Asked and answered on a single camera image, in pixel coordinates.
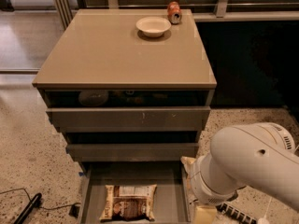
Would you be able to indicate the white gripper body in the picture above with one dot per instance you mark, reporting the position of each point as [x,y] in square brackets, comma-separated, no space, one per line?
[199,184]

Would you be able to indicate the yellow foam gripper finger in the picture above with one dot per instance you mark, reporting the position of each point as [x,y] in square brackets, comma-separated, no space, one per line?
[204,214]
[187,163]

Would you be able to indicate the brown chip bag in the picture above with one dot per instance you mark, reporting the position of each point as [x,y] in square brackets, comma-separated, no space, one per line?
[129,203]

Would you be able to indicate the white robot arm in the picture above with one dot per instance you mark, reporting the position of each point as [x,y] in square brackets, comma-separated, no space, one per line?
[259,155]

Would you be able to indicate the middle grey drawer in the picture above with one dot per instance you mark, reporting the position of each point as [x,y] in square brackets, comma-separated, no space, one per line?
[131,152]

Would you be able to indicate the grey drawer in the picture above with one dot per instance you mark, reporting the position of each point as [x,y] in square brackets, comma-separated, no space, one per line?
[169,207]
[141,119]
[131,152]

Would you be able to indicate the bottom grey drawer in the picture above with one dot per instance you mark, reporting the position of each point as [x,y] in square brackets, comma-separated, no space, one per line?
[169,207]

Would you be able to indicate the top grey drawer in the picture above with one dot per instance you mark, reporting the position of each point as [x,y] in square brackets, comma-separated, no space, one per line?
[141,119]

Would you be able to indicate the tan drawer cabinet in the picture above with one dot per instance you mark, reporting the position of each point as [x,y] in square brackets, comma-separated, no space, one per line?
[103,50]

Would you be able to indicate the grey bowl in drawer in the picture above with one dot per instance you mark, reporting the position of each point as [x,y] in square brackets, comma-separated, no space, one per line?
[93,97]

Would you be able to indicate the black power strip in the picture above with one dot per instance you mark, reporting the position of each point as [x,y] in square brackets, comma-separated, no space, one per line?
[236,214]

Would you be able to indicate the black power adapter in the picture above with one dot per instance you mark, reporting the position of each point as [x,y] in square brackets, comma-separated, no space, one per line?
[74,210]

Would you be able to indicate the white bowl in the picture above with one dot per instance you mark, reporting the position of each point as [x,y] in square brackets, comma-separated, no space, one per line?
[153,26]

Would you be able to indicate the orange soda can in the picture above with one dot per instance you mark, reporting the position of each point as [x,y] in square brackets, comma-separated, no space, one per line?
[174,12]

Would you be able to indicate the black bar on floor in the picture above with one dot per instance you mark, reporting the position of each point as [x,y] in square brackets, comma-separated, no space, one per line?
[33,203]

